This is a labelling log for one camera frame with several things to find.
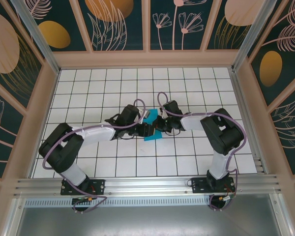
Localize blue paper sheet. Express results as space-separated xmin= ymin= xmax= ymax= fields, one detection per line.
xmin=142 ymin=108 xmax=164 ymax=142

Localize grey metal sheet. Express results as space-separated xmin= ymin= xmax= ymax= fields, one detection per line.
xmin=4 ymin=194 xmax=293 ymax=236

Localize aluminium table side rail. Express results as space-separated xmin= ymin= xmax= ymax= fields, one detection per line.
xmin=230 ymin=70 xmax=267 ymax=174

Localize long aluminium mounting rail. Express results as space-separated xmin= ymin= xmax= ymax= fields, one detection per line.
xmin=13 ymin=174 xmax=282 ymax=197

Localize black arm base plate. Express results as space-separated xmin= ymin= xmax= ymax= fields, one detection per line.
xmin=60 ymin=178 xmax=106 ymax=196
xmin=191 ymin=177 xmax=236 ymax=194

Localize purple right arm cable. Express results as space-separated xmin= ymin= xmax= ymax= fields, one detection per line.
xmin=157 ymin=92 xmax=248 ymax=212

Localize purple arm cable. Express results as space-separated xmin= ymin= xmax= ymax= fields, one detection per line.
xmin=157 ymin=92 xmax=248 ymax=212
xmin=43 ymin=98 xmax=146 ymax=214

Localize wall panel with pink flowers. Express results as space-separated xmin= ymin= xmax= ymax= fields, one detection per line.
xmin=148 ymin=0 xmax=212 ymax=52

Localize slotted metal cable tray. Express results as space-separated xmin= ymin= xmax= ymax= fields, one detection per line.
xmin=24 ymin=198 xmax=212 ymax=207

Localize wall panel orange circle leaves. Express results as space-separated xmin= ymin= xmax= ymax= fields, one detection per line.
xmin=77 ymin=0 xmax=145 ymax=53

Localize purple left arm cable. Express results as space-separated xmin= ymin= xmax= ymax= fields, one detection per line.
xmin=43 ymin=98 xmax=146 ymax=214

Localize aluminium corner post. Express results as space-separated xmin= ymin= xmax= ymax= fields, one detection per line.
xmin=11 ymin=0 xmax=61 ymax=74
xmin=231 ymin=0 xmax=278 ymax=73

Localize wall panel oval and feather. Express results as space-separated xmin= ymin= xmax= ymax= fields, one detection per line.
xmin=245 ymin=0 xmax=295 ymax=108

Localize wall panel with orange oval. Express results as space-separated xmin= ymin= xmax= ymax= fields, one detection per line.
xmin=22 ymin=0 xmax=90 ymax=53

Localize wall panel peach circle fronds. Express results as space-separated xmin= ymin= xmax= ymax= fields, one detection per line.
xmin=205 ymin=0 xmax=261 ymax=52

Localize wall panel outlined leaves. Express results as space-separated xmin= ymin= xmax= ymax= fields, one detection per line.
xmin=266 ymin=81 xmax=295 ymax=179

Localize wall panel single outlined flower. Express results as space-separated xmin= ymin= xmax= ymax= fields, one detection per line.
xmin=0 ymin=73 xmax=27 ymax=180

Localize wall panel large peach disc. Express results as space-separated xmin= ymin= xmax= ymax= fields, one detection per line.
xmin=0 ymin=0 xmax=45 ymax=113

